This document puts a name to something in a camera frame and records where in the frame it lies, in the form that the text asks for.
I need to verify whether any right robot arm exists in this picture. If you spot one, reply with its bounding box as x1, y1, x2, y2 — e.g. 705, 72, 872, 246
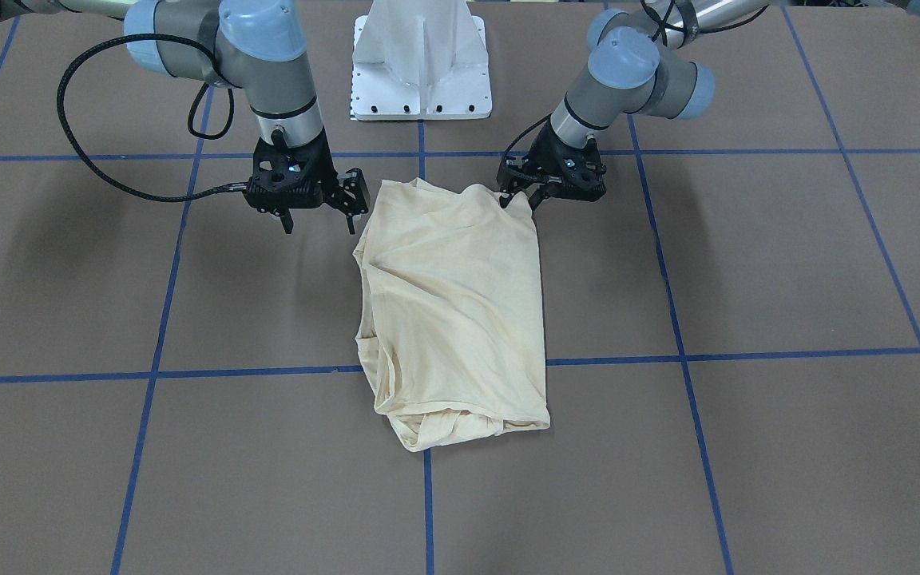
0, 1, 370, 233

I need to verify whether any cream long-sleeve printed shirt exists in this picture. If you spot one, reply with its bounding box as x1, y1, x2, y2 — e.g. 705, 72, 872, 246
353, 179, 551, 452

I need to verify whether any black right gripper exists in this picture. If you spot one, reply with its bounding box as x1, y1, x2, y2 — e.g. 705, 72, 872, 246
242, 132, 360, 234

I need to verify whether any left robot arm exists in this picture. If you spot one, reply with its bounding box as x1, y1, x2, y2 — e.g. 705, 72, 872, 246
497, 1, 920, 207

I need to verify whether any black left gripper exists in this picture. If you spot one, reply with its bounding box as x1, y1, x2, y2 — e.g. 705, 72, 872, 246
497, 124, 607, 212

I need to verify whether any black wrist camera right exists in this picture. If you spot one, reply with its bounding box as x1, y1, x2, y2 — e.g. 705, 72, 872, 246
332, 168, 371, 218

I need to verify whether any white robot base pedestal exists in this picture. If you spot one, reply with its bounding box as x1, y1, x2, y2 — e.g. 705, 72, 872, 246
350, 1, 494, 121

